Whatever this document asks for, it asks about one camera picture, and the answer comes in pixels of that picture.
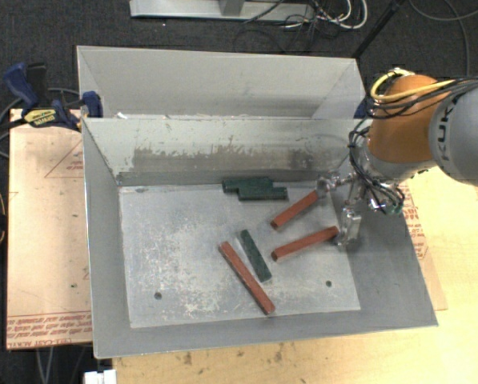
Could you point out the brown cardboard board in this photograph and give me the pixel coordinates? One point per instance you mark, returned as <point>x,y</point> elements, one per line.
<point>46,222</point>

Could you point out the grey metal bin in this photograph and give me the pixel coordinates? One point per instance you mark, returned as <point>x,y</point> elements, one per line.
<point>182,234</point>

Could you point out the red-brown flat block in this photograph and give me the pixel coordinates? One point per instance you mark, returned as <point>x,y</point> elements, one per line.
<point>294,211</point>
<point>302,243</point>
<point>246,278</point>

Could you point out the dark green flat block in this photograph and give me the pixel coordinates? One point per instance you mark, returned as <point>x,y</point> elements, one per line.
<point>264,193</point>
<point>255,256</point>
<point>246,184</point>

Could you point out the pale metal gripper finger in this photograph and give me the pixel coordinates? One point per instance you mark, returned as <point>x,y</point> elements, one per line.
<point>328,184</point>
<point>350,230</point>

